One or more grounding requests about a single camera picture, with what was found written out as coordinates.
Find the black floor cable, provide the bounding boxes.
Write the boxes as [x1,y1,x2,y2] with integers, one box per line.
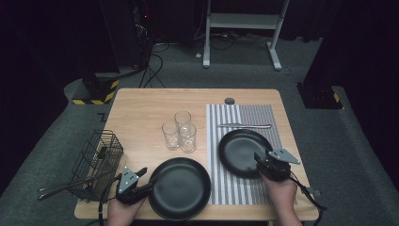
[137,40,170,89]

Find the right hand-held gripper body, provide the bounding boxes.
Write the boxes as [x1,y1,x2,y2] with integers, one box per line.
[256,148,301,183]

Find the brown white striped placemat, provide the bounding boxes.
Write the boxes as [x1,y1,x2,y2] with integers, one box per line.
[205,104,298,206]

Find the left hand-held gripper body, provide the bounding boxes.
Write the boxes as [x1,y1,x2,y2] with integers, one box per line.
[115,166,155,206]

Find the black curtain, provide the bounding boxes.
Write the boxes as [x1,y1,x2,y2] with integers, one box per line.
[0,0,121,189]
[302,0,399,177]

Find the white metal stand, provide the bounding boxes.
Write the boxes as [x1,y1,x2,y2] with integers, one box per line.
[201,0,291,72]

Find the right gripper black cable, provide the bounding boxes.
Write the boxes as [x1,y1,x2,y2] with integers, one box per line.
[290,175,327,226]

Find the dark equipment rack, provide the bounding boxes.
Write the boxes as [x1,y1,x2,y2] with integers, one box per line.
[130,0,155,69]

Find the grey tape piece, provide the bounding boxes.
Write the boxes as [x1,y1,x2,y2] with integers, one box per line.
[300,186,322,197]

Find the black cables under stand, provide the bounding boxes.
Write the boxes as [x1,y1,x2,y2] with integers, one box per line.
[194,29,271,51]

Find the clear drinking glass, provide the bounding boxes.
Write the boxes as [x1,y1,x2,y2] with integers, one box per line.
[161,121,181,151]
[179,123,198,154]
[173,110,192,128]

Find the silver table knife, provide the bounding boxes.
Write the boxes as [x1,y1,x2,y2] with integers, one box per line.
[218,122,273,130]

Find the black base with yellow mark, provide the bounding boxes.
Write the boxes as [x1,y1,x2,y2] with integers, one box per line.
[295,82,343,110]

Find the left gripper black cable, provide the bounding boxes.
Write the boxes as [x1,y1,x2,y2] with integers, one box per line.
[97,173,122,226]

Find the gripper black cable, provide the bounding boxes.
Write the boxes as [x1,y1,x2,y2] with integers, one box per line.
[97,173,122,226]
[290,175,327,226]

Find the person's left hand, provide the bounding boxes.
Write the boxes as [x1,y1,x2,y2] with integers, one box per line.
[107,197,147,226]

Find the black plate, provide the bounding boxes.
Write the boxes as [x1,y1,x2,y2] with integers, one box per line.
[148,156,212,221]
[218,128,275,179]

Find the black yellow striped base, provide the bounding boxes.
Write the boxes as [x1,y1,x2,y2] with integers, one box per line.
[72,73,120,106]

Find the dark long-handled utensil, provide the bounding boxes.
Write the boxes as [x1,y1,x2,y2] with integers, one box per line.
[38,185,86,201]
[38,177,95,193]

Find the black wire basket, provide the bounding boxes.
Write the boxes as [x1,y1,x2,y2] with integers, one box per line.
[71,129,124,203]

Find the person's right hand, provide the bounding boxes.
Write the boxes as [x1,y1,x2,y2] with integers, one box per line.
[261,173,298,208]

